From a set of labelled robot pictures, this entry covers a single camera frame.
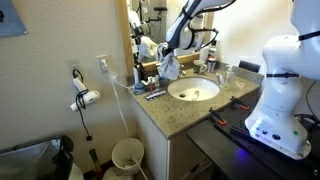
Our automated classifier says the white wall hair dryer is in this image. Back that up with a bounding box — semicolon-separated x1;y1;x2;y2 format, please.
70;68;100;112

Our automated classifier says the white power cable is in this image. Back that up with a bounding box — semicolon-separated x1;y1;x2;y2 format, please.
101;59;150;180

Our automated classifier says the clear soap pump bottle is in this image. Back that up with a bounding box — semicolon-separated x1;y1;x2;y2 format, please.
224;65;234;90

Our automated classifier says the white round waste basket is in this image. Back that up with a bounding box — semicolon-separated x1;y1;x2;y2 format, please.
112;138;144;174

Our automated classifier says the black object at counter corner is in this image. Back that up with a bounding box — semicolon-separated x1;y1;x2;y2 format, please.
239;60;260;73

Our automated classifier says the dark glass bottle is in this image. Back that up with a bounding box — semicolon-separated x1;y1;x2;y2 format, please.
137;63;148;81

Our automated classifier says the blue mouthwash bottle black cap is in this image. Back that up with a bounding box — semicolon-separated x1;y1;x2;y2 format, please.
208;40;217;58

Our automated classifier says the white oval sink basin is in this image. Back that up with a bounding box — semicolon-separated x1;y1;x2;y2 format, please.
167;77;220;101

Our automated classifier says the orange black clamp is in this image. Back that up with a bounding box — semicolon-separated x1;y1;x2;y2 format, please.
230;96;250;110
209;107;227;126

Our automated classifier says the tall white spray bottle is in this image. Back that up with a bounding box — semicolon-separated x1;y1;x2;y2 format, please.
199;46;209;62

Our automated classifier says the blue white pill packet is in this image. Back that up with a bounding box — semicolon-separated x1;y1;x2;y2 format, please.
145;90;167;101

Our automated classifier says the blue round lid container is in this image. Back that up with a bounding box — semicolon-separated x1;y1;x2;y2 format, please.
133;83;145;94

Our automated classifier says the grey tray of toiletries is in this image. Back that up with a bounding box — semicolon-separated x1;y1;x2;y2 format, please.
159;77;169;87

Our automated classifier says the black perforated mounting board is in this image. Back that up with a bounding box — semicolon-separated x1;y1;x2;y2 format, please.
213;99;320;180

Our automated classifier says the white towel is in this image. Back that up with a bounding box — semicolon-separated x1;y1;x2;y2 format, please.
156;42;180;80

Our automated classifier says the blue white toothpaste box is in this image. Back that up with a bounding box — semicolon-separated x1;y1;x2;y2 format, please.
216;73;224;87

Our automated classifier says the black bin with liner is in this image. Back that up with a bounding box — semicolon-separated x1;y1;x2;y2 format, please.
0;135;74;180

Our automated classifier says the grey green mug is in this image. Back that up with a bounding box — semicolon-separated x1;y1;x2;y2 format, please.
193;60;207;74

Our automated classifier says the wood framed wall mirror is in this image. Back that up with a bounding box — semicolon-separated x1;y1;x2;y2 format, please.
115;0;216;78

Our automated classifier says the chrome sink faucet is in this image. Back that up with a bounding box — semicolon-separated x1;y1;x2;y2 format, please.
179;65;187;78

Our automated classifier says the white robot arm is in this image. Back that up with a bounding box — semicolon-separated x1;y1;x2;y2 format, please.
245;0;320;160

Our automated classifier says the white wall outlet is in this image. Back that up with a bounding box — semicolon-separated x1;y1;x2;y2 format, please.
96;55;109;74

